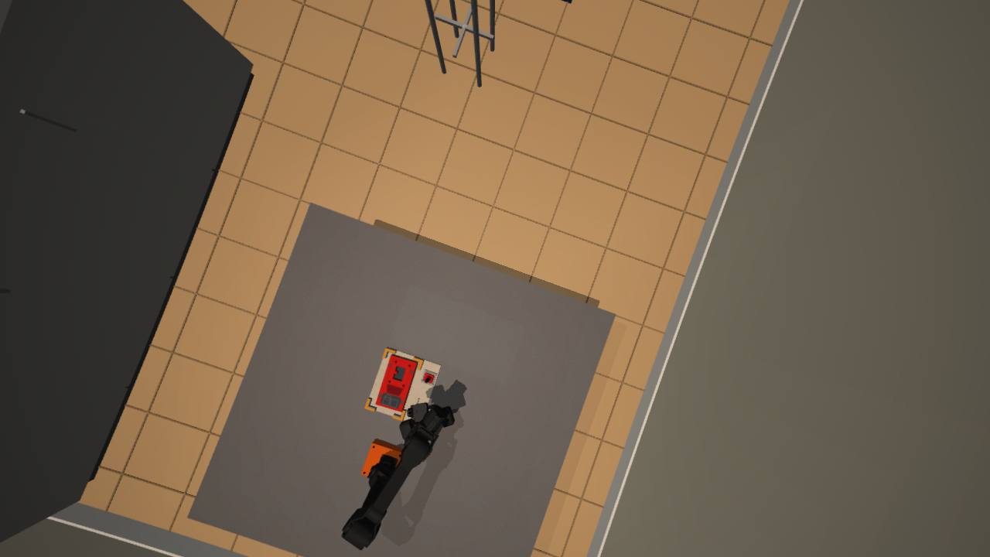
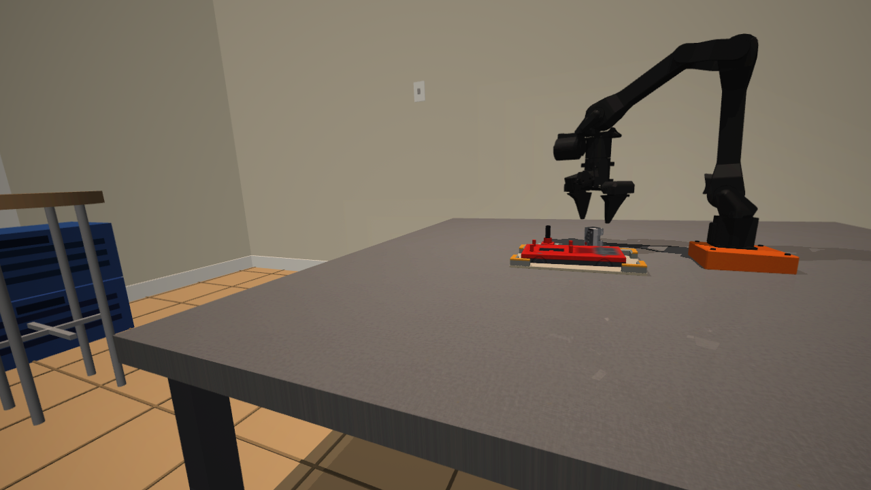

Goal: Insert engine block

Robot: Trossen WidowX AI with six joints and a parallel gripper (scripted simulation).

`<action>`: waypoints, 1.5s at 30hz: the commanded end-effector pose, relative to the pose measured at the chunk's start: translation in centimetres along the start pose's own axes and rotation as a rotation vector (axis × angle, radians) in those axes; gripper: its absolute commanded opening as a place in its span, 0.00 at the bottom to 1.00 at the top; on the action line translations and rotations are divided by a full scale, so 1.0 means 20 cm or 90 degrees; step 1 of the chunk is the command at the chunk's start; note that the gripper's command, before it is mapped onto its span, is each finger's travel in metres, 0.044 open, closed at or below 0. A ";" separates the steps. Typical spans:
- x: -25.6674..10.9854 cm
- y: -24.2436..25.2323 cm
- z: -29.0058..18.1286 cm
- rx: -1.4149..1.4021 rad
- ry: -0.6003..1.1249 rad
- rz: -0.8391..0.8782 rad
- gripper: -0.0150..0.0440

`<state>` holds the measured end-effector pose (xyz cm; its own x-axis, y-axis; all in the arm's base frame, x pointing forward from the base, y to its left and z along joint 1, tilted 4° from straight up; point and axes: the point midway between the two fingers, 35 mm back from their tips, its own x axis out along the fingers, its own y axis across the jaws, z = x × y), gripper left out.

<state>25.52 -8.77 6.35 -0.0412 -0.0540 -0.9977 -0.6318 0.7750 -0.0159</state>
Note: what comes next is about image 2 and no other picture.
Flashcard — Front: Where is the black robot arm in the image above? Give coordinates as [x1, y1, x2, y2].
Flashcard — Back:
[553, 33, 759, 250]

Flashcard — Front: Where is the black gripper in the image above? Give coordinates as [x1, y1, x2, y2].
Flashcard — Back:
[563, 158, 635, 224]

